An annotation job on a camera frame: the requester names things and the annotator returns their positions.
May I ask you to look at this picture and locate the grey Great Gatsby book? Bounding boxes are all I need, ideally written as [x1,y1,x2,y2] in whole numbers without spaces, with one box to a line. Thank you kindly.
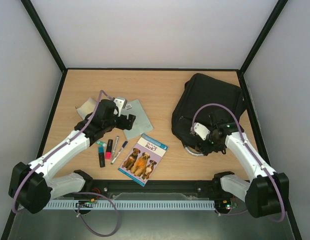
[122,99,154,141]

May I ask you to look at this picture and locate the black student backpack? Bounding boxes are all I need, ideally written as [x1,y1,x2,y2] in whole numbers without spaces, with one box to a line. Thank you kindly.
[171,73,246,153]

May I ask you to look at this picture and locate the dog picture book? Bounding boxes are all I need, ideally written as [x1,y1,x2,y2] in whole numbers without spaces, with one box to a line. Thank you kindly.
[118,134,168,187]

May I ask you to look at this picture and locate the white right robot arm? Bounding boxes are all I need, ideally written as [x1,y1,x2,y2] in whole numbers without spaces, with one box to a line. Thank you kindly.
[190,105,289,222]

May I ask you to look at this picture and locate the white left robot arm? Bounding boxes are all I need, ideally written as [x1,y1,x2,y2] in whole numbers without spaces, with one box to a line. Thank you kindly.
[8,97,136,214]

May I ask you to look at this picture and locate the white fabric pouch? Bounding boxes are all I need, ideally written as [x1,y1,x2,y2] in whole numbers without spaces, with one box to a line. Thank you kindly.
[76,97,97,120]

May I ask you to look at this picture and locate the teal white glue stick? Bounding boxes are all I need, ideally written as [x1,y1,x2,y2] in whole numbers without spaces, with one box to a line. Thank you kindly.
[95,140,107,147]

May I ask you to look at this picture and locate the pink black highlighter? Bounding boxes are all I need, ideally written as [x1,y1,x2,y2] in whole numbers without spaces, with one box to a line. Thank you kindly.
[105,139,113,160]

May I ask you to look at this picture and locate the blue cap white marker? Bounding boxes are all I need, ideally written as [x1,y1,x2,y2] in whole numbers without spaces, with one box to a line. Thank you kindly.
[111,141,128,164]

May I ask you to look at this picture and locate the blue black highlighter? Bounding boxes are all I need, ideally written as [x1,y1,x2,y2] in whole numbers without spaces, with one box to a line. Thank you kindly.
[98,146,106,168]

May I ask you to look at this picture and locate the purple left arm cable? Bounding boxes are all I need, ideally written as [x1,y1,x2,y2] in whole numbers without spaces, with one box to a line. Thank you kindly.
[11,90,121,237]

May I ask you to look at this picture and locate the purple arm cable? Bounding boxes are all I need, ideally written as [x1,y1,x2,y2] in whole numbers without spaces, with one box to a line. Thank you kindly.
[191,103,287,223]
[11,90,121,237]

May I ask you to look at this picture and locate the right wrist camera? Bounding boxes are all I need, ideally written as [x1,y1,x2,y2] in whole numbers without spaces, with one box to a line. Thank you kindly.
[190,122,211,141]

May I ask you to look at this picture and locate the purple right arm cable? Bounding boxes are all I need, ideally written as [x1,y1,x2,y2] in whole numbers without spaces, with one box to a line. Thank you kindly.
[191,103,287,223]

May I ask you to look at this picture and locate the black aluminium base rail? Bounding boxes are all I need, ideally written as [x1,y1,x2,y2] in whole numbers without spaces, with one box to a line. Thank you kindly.
[92,180,216,198]

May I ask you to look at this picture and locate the light blue cable duct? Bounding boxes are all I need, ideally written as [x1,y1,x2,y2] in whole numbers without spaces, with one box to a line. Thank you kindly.
[44,200,215,211]

